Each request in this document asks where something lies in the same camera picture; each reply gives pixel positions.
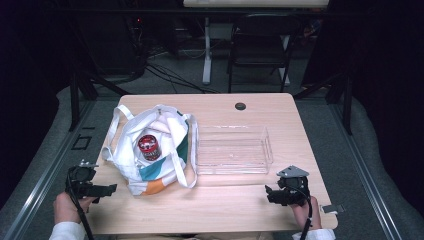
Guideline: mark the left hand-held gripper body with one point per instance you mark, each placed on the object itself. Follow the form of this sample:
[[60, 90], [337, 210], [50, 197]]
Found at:
[[81, 176]]

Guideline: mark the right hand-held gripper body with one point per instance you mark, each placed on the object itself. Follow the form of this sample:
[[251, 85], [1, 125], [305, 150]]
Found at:
[[295, 188]]

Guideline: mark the clear plastic box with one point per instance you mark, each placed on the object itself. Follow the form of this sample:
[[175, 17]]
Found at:
[[233, 153]]

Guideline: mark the white teal orange tote bag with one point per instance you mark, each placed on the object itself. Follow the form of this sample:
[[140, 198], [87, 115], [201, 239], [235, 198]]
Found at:
[[156, 171]]

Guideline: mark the red can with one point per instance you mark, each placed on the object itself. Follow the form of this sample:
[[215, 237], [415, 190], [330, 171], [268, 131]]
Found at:
[[149, 146]]

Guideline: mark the person's left hand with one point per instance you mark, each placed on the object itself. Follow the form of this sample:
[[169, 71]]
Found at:
[[68, 207]]

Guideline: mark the person's right hand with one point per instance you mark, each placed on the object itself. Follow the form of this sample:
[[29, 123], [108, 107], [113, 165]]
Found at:
[[307, 215]]

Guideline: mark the grey metal tag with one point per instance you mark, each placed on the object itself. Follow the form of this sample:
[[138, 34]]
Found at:
[[333, 208]]

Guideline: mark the black metal stand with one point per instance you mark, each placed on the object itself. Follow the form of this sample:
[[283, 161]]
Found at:
[[74, 100], [348, 100]]

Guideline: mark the dark round table grommet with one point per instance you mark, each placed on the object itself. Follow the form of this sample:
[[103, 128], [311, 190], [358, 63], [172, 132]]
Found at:
[[240, 106]]

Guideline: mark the white desk leg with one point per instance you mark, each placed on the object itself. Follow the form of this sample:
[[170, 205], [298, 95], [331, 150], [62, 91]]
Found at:
[[207, 56]]

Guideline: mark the black folding chair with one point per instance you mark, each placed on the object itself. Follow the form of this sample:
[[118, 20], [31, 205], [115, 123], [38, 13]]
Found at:
[[260, 40]]

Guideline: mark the grey metal floor rail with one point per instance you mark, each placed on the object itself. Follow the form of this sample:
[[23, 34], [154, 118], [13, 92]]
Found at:
[[43, 180], [366, 170]]

